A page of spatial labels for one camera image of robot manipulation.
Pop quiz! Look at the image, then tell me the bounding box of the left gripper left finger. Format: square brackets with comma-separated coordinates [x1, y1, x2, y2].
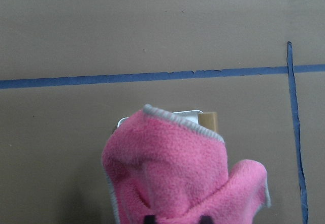
[143, 215, 155, 224]

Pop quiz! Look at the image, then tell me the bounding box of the pink microfibre cloth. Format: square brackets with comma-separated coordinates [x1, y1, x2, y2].
[102, 105, 271, 223]

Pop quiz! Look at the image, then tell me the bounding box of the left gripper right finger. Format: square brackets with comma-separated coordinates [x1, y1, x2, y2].
[199, 215, 211, 224]

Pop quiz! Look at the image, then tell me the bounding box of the white towel rack stand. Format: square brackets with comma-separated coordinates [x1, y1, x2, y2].
[114, 110, 204, 130]

